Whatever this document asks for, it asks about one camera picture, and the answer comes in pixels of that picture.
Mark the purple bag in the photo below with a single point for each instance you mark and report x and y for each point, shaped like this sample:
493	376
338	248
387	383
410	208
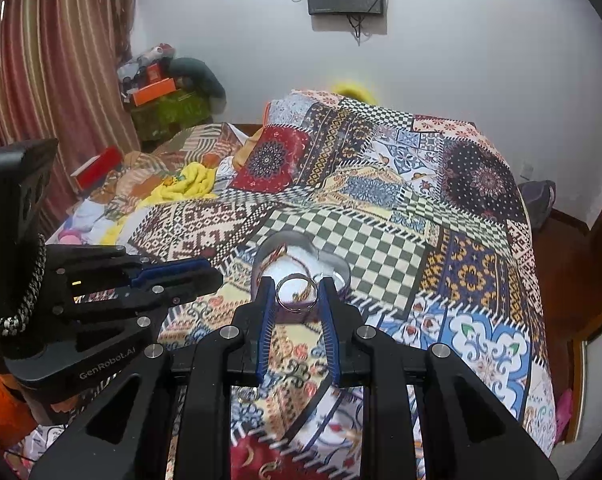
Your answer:
538	202

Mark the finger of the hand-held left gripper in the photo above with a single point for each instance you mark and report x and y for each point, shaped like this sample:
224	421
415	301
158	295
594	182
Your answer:
191	287
171	271

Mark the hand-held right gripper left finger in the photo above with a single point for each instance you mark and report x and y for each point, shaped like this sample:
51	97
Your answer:
266	320

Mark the patchwork printed blanket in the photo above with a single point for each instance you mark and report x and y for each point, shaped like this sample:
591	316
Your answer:
381	240

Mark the crumpled patterned cloth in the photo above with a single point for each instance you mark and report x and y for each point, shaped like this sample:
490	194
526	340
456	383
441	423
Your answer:
146	162

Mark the orange box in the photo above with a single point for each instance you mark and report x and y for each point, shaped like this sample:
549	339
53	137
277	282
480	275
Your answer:
153	91

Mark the yellow towel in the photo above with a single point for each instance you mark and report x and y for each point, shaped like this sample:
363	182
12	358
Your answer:
193	180

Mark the cluttered green side table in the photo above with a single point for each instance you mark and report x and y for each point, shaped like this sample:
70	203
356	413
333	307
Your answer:
171	112

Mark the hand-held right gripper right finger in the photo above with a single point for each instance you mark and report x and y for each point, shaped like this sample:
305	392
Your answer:
330	330

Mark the wooden bed frame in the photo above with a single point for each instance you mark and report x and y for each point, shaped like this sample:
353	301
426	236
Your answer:
571	280

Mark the pink cloth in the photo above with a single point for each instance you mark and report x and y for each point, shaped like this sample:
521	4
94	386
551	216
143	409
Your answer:
563	415

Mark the red box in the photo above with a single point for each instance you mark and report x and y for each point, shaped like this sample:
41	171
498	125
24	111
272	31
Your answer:
98	167

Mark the striped red curtain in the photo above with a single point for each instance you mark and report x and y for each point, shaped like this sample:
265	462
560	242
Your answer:
56	60

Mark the orange cloth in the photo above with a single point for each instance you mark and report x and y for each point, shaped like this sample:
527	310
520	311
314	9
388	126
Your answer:
3	410

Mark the clear heart-shaped container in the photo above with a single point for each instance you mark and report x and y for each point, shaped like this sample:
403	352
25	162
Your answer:
301	250

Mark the yellow round object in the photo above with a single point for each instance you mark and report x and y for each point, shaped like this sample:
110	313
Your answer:
353	89

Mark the dark grey cloth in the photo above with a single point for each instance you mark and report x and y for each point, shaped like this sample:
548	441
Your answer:
201	77

